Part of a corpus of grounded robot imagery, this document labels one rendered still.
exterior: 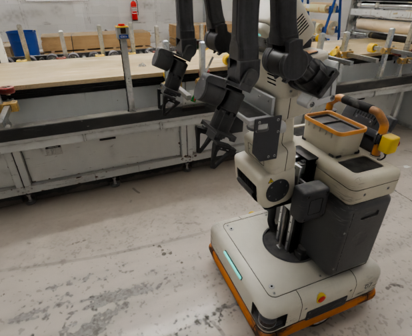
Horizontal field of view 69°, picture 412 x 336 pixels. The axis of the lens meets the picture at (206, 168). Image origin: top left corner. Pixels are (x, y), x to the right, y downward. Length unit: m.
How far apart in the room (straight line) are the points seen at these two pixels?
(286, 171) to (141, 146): 1.55
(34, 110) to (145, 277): 1.30
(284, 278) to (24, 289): 1.38
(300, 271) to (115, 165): 1.64
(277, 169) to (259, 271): 0.55
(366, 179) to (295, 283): 0.56
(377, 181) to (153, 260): 1.28
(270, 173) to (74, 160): 1.69
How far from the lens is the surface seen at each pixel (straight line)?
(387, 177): 1.32
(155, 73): 2.25
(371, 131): 1.45
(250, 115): 1.03
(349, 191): 1.24
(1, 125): 1.82
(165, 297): 1.75
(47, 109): 2.31
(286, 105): 1.09
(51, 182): 2.54
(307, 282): 1.50
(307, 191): 1.19
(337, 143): 1.30
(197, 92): 0.77
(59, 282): 1.97
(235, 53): 0.78
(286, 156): 1.14
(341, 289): 1.57
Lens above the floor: 1.40
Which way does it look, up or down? 30 degrees down
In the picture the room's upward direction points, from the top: straight up
